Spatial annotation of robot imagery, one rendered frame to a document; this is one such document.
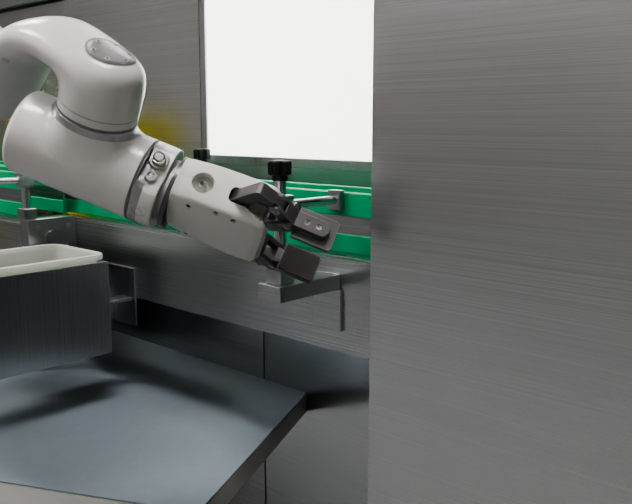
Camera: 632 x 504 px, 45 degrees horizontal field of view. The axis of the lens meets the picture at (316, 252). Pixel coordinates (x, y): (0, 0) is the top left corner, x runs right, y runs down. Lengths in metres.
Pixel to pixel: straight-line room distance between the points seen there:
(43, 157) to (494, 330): 0.44
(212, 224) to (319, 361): 0.65
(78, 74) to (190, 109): 0.78
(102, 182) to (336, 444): 0.77
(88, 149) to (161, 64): 0.83
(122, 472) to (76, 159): 0.52
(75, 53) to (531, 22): 0.39
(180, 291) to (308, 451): 0.39
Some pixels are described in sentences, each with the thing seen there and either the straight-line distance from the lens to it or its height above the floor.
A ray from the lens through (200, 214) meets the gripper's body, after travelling 0.74.
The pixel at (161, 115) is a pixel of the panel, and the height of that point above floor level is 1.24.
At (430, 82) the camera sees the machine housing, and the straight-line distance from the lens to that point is 0.70.
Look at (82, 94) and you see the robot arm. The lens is 0.73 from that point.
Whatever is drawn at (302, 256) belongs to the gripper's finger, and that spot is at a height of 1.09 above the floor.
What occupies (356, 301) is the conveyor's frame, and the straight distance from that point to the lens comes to 0.99.
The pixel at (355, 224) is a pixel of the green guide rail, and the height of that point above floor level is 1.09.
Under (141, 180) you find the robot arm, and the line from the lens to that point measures 0.74.
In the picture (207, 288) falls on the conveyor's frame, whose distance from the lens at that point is 1.21.
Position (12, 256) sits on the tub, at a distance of 1.42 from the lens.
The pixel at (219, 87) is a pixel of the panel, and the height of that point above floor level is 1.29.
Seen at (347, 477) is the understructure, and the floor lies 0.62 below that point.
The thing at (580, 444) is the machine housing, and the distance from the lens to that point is 0.68.
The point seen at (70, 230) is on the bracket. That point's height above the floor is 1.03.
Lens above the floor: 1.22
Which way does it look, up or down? 10 degrees down
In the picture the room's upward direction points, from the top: straight up
